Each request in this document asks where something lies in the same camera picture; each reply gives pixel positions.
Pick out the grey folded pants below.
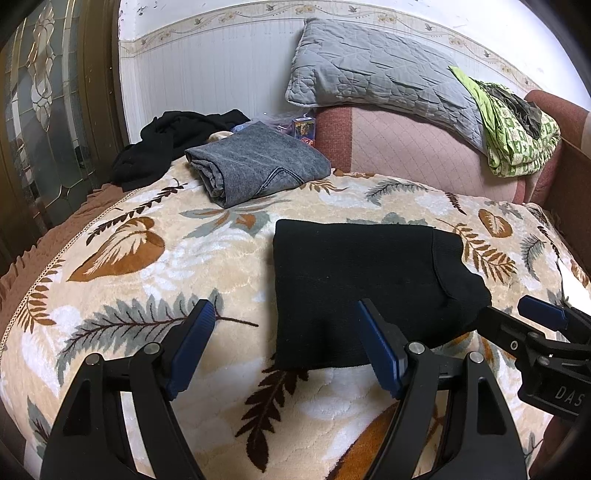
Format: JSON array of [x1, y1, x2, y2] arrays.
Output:
[[185, 121, 332, 209]]

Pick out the stained glass wooden door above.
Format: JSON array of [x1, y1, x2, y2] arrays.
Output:
[[0, 0, 131, 266]]

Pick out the black sweater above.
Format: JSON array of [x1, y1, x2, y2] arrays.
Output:
[[271, 219, 493, 371]]

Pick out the small colourful box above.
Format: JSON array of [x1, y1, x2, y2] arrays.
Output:
[[292, 116, 317, 142]]

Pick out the dark olive cloth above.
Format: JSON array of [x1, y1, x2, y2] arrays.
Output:
[[488, 85, 542, 140]]

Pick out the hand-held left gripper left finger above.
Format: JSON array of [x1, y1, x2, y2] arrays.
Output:
[[41, 298, 217, 480]]

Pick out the leaf print beige blanket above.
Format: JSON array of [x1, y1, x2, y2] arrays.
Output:
[[0, 170, 591, 480]]

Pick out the green patterned cloth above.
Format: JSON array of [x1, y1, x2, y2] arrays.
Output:
[[449, 65, 562, 179]]

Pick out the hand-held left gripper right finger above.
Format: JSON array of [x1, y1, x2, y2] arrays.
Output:
[[355, 298, 528, 480]]

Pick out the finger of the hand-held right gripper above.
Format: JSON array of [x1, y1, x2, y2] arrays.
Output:
[[475, 305, 532, 363], [517, 296, 591, 344]]

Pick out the grey quilted pillow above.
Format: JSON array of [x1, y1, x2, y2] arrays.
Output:
[[285, 17, 490, 154]]

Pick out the brown wooden board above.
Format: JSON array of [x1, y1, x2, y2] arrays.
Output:
[[544, 137, 591, 247]]

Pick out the blue plastic bag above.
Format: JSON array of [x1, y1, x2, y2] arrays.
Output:
[[230, 112, 297, 138]]

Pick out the black clothes pile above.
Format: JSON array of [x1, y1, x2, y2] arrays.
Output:
[[109, 109, 251, 191]]

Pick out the pink and red sofa back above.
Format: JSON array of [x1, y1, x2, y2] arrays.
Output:
[[313, 89, 591, 205]]

